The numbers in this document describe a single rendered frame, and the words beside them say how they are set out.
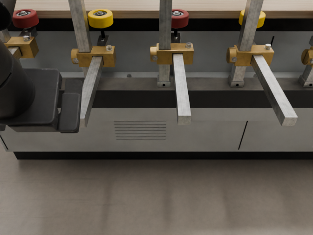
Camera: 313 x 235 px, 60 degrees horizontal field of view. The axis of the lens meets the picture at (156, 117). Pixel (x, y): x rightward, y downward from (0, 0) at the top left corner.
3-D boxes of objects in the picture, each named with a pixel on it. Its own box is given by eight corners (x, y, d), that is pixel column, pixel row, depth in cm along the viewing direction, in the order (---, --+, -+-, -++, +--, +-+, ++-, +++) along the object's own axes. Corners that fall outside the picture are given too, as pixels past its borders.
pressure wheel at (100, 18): (89, 42, 97) (83, 10, 89) (109, 37, 100) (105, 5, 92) (98, 51, 92) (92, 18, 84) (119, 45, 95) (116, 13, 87)
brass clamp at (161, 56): (192, 65, 86) (194, 51, 83) (150, 65, 86) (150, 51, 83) (190, 56, 91) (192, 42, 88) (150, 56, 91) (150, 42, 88)
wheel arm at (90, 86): (87, 130, 66) (85, 117, 63) (73, 130, 66) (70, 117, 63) (110, 44, 98) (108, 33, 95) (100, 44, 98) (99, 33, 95)
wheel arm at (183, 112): (190, 127, 66) (192, 114, 63) (176, 127, 66) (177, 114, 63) (179, 42, 98) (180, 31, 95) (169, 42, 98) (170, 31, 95)
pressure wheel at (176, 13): (160, 41, 98) (160, 9, 90) (180, 37, 100) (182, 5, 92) (168, 51, 92) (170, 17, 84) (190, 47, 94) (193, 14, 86)
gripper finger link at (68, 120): (42, 103, 39) (14, 69, 31) (92, 103, 40) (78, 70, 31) (36, 148, 37) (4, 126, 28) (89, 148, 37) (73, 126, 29)
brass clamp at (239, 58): (270, 67, 87) (275, 52, 83) (228, 67, 87) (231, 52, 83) (264, 57, 91) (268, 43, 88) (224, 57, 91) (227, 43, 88)
